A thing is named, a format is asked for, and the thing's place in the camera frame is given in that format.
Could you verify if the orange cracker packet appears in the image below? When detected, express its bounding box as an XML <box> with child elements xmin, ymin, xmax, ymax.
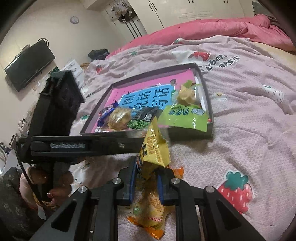
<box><xmin>127</xmin><ymin>173</ymin><xmax>175</xmax><ymax>240</ymax></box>

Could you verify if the yellow cow snack packet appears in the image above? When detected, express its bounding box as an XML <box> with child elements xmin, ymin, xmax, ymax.
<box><xmin>137</xmin><ymin>117</ymin><xmax>171</xmax><ymax>180</ymax></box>

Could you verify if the blue Oreo cookie packet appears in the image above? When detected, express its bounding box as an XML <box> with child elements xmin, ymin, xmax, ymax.
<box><xmin>97</xmin><ymin>101</ymin><xmax>119</xmax><ymax>127</ymax></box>

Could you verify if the clear pastry snack bag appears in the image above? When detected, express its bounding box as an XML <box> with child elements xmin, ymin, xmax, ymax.
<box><xmin>107</xmin><ymin>107</ymin><xmax>132</xmax><ymax>131</ymax></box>

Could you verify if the black green pea packet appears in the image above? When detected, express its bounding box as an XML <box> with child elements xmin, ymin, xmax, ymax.
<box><xmin>127</xmin><ymin>107</ymin><xmax>163</xmax><ymax>130</ymax></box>

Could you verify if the green milk candy bag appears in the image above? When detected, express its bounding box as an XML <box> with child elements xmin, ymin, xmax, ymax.
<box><xmin>158</xmin><ymin>80</ymin><xmax>209</xmax><ymax>133</ymax></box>

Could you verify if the person's left hand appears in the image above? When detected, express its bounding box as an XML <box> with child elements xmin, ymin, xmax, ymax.
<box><xmin>19</xmin><ymin>167</ymin><xmax>74</xmax><ymax>209</ymax></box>

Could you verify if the white drawer cabinet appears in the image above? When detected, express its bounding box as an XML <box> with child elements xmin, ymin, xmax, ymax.
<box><xmin>60</xmin><ymin>59</ymin><xmax>85</xmax><ymax>89</ymax></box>

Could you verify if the dark shallow box tray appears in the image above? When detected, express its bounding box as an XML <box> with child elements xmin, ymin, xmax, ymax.
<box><xmin>80</xmin><ymin>63</ymin><xmax>214</xmax><ymax>141</ymax></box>

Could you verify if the pink children's book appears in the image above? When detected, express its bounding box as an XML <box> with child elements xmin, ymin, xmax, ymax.
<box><xmin>87</xmin><ymin>69</ymin><xmax>209</xmax><ymax>133</ymax></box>

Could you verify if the dark clothes pile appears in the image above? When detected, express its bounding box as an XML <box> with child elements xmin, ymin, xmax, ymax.
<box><xmin>88</xmin><ymin>49</ymin><xmax>110</xmax><ymax>61</ymax></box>

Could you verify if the pink strawberry bear blanket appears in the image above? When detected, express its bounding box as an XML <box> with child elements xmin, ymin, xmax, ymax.
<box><xmin>71</xmin><ymin>36</ymin><xmax>295</xmax><ymax>240</ymax></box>

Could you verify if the white wardrobe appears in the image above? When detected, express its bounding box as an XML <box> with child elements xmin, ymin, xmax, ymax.
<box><xmin>81</xmin><ymin>1</ymin><xmax>254</xmax><ymax>42</ymax></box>

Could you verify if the pink quilt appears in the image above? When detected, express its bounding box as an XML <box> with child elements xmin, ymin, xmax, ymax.
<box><xmin>109</xmin><ymin>15</ymin><xmax>295</xmax><ymax>57</ymax></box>

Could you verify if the grey headboard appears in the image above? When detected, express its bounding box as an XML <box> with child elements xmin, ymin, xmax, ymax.
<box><xmin>251</xmin><ymin>1</ymin><xmax>275</xmax><ymax>19</ymax></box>

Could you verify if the black wall television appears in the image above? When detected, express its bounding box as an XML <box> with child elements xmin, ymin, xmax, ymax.
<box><xmin>4</xmin><ymin>39</ymin><xmax>55</xmax><ymax>92</ymax></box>

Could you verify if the round wall clock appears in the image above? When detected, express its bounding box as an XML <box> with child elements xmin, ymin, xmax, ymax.
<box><xmin>70</xmin><ymin>16</ymin><xmax>79</xmax><ymax>24</ymax></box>

